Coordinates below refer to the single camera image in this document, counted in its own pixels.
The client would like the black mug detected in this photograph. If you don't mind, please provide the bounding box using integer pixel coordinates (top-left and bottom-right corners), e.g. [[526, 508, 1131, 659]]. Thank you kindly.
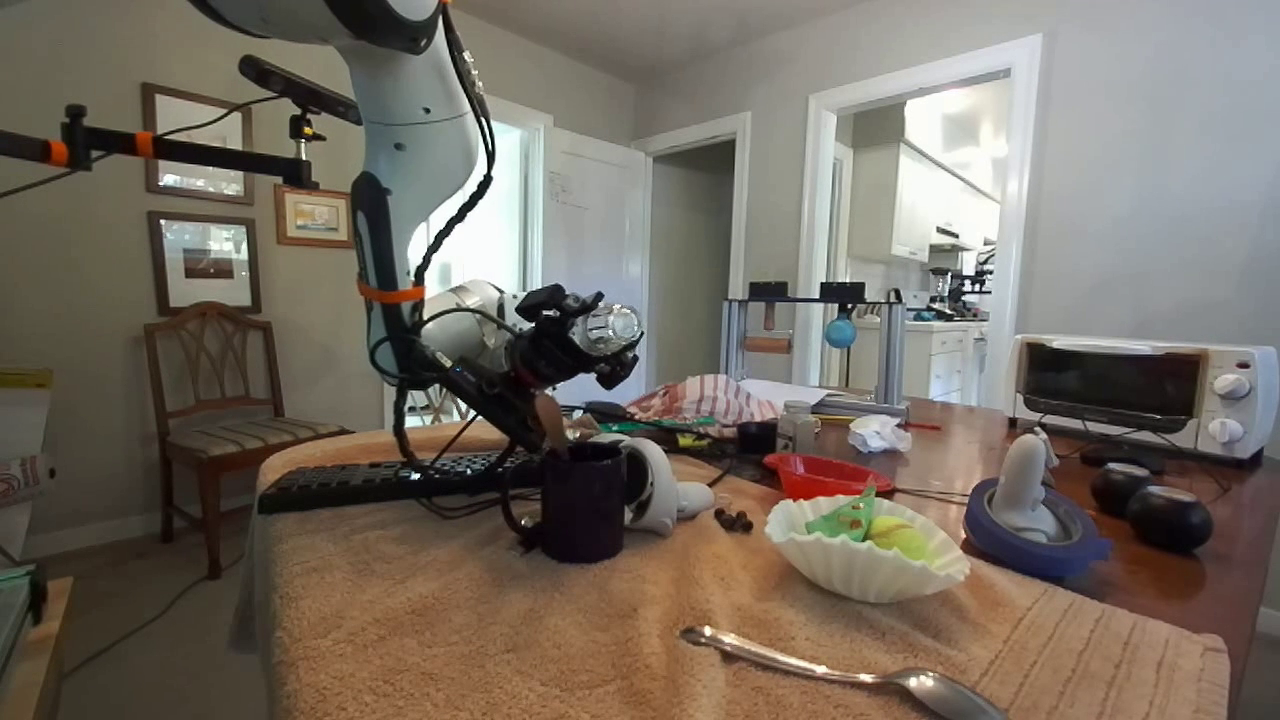
[[511, 435, 632, 568]]

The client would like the white paper sheet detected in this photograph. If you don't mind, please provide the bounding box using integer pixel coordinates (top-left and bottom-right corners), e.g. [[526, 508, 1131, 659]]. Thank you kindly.
[[737, 378, 832, 412]]

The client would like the white plastic figure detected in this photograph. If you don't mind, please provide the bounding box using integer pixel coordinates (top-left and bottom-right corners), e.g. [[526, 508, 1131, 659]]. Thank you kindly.
[[985, 423, 1065, 544]]

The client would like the small framed wall picture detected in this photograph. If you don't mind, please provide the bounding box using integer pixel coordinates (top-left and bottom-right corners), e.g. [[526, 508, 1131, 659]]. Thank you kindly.
[[273, 179, 354, 254]]

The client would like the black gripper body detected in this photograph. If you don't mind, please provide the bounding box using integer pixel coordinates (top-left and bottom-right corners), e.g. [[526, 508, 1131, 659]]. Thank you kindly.
[[495, 311, 591, 402]]

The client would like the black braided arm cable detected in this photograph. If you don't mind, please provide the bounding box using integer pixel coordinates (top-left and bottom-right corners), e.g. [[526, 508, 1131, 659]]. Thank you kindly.
[[364, 3, 573, 536]]

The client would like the red striped cloth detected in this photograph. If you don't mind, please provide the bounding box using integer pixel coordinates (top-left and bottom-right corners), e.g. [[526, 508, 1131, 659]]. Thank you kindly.
[[625, 374, 793, 431]]

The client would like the white toaster oven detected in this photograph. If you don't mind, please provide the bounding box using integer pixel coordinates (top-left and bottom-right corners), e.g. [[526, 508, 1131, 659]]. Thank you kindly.
[[1007, 332, 1280, 469]]

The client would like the white interior door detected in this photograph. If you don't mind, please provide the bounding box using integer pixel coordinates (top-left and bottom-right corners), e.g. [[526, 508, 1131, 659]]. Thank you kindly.
[[538, 123, 655, 404]]

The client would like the black computer keyboard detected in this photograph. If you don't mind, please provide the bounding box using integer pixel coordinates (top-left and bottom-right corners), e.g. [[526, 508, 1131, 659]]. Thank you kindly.
[[257, 448, 553, 521]]

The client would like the silver metal spoon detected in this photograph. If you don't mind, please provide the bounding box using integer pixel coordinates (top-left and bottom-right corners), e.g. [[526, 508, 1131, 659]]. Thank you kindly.
[[677, 620, 1012, 720]]

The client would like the green snack packet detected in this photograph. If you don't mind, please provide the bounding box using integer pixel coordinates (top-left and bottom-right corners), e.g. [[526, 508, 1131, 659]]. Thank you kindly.
[[802, 487, 892, 544]]

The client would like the crumpled white tissue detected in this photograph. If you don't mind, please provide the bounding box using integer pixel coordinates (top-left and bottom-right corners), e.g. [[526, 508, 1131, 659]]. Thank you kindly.
[[842, 412, 917, 459]]

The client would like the blue ball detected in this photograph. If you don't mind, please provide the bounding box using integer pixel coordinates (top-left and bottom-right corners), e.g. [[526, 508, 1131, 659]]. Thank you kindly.
[[820, 307, 858, 357]]

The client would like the orange cable clamp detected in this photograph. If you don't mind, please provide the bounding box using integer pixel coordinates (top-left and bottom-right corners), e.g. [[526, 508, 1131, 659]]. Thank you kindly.
[[354, 277, 429, 311]]

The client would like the wooden side table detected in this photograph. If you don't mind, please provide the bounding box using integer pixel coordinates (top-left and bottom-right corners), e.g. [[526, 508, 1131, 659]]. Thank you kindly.
[[0, 574, 75, 720]]

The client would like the wooden chair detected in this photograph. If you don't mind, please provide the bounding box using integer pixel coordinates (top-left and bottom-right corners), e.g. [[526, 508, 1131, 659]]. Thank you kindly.
[[140, 299, 354, 585]]

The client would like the aluminium profile frame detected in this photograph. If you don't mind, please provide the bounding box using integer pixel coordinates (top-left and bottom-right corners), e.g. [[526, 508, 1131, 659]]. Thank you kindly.
[[717, 277, 912, 415]]

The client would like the red plastic bowl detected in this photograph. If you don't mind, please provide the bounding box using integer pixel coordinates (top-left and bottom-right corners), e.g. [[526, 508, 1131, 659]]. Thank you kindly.
[[759, 448, 899, 503]]

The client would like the white fluted paper plate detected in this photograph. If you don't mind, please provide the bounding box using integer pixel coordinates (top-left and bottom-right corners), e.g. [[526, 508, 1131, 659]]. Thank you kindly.
[[759, 494, 977, 608]]

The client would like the beige terry towel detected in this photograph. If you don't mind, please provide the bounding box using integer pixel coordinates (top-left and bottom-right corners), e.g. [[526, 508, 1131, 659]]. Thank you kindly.
[[231, 422, 1234, 720]]

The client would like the black boom stand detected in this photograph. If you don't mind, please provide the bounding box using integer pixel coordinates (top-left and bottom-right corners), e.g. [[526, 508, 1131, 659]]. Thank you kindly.
[[0, 101, 332, 191]]

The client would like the white computer mouse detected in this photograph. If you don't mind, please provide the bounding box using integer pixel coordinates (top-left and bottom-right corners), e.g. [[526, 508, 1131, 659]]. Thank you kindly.
[[617, 431, 720, 536]]

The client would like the blue tape roll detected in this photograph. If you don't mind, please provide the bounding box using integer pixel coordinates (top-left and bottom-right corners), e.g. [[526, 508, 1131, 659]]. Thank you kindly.
[[960, 478, 1110, 588]]

